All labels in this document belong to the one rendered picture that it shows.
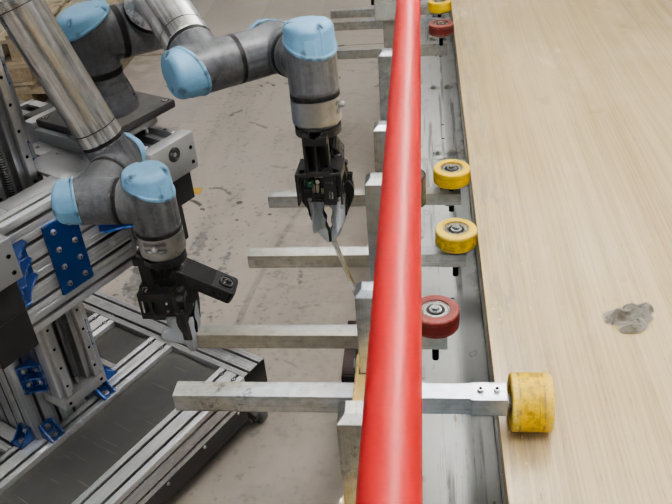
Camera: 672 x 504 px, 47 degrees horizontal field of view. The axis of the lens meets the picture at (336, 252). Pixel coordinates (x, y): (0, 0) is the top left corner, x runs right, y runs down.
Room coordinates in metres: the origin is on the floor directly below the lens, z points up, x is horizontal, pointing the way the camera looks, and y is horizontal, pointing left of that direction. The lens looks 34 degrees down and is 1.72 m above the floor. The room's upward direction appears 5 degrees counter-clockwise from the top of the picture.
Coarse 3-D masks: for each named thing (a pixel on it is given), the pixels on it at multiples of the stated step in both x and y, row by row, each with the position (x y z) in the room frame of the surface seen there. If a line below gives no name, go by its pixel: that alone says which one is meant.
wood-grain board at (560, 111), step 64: (512, 0) 2.70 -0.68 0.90; (576, 0) 2.63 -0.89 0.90; (640, 0) 2.57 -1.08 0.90; (512, 64) 2.10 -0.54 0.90; (576, 64) 2.06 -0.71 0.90; (640, 64) 2.02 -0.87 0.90; (512, 128) 1.69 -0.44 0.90; (576, 128) 1.66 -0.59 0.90; (640, 128) 1.63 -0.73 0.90; (512, 192) 1.39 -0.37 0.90; (576, 192) 1.37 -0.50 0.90; (640, 192) 1.35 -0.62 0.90; (512, 256) 1.16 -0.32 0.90; (576, 256) 1.15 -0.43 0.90; (640, 256) 1.13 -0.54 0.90; (512, 320) 0.98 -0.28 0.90; (576, 320) 0.97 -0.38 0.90; (576, 384) 0.83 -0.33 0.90; (640, 384) 0.81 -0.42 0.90; (512, 448) 0.72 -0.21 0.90; (576, 448) 0.71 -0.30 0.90; (640, 448) 0.70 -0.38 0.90
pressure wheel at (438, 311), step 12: (432, 300) 1.05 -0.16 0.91; (444, 300) 1.04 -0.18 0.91; (432, 312) 1.02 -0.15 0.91; (444, 312) 1.01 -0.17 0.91; (456, 312) 1.01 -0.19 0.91; (432, 324) 0.99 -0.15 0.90; (444, 324) 0.99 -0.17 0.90; (456, 324) 1.00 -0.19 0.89; (432, 336) 0.99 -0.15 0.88; (444, 336) 0.99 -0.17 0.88
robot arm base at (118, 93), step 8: (112, 72) 1.66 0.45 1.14; (120, 72) 1.68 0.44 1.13; (96, 80) 1.64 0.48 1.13; (104, 80) 1.64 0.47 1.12; (112, 80) 1.65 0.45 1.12; (120, 80) 1.67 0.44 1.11; (128, 80) 1.71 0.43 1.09; (104, 88) 1.64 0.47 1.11; (112, 88) 1.65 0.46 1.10; (120, 88) 1.66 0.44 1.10; (128, 88) 1.68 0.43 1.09; (104, 96) 1.63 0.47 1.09; (112, 96) 1.64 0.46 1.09; (120, 96) 1.65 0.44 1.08; (128, 96) 1.66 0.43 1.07; (136, 96) 1.70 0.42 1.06; (112, 104) 1.63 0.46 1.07; (120, 104) 1.64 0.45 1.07; (128, 104) 1.65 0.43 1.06; (136, 104) 1.68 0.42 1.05; (112, 112) 1.62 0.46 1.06; (120, 112) 1.63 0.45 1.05; (128, 112) 1.65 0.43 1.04
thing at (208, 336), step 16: (208, 336) 1.06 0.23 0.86; (224, 336) 1.06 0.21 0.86; (240, 336) 1.05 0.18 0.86; (256, 336) 1.05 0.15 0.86; (272, 336) 1.05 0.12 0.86; (288, 336) 1.04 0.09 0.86; (304, 336) 1.04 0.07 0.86; (320, 336) 1.04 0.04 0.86; (336, 336) 1.03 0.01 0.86; (352, 336) 1.03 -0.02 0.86
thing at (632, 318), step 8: (632, 304) 0.99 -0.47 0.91; (640, 304) 0.98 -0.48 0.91; (648, 304) 0.98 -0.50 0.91; (608, 312) 0.98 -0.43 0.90; (616, 312) 0.96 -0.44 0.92; (624, 312) 0.96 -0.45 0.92; (632, 312) 0.96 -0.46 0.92; (640, 312) 0.96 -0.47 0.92; (648, 312) 0.97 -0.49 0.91; (608, 320) 0.96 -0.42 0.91; (616, 320) 0.95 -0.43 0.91; (624, 320) 0.95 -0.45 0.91; (632, 320) 0.95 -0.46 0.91; (640, 320) 0.94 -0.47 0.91; (648, 320) 0.95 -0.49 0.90; (624, 328) 0.93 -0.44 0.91; (632, 328) 0.93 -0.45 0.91; (640, 328) 0.93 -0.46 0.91
